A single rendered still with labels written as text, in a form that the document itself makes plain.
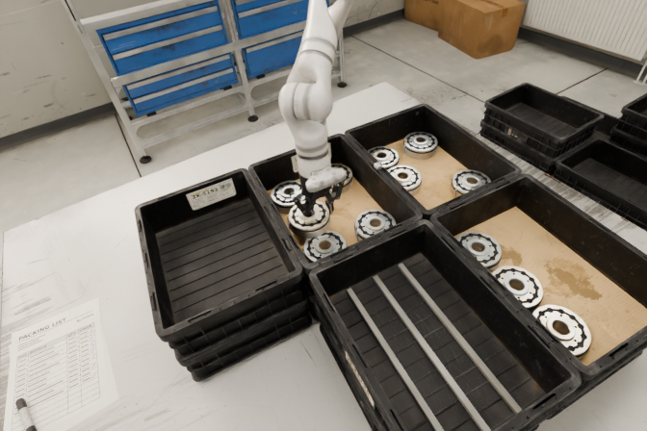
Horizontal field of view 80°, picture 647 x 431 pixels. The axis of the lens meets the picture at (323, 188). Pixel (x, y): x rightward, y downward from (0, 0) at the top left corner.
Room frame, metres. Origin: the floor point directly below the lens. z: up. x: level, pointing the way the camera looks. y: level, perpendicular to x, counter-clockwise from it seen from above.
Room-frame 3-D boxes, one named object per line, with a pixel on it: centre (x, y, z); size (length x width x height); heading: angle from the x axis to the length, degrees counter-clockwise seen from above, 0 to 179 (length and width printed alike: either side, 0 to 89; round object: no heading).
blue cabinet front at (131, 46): (2.42, 0.84, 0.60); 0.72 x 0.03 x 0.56; 118
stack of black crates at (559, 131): (1.45, -1.02, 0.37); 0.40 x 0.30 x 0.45; 28
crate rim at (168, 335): (0.60, 0.27, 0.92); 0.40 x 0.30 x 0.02; 22
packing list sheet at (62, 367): (0.44, 0.68, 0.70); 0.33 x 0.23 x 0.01; 28
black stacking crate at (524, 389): (0.34, -0.16, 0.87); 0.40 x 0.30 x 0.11; 22
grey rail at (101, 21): (2.63, 0.50, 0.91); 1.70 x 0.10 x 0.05; 118
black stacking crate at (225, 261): (0.60, 0.27, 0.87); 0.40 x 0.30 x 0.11; 22
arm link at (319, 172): (0.66, 0.01, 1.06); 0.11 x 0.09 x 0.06; 22
